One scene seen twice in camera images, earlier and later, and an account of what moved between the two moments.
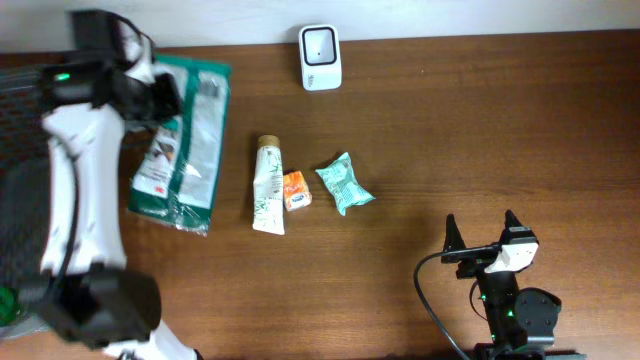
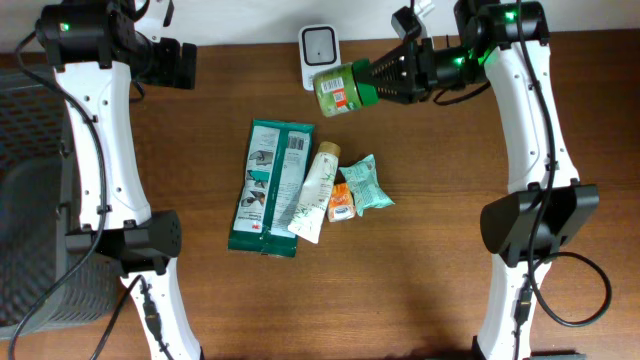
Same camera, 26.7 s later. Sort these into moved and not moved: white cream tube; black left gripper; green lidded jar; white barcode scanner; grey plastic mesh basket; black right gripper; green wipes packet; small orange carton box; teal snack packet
Moved: small orange carton box; black left gripper; teal snack packet; green wipes packet; green lidded jar; white cream tube; black right gripper
Not moved: white barcode scanner; grey plastic mesh basket
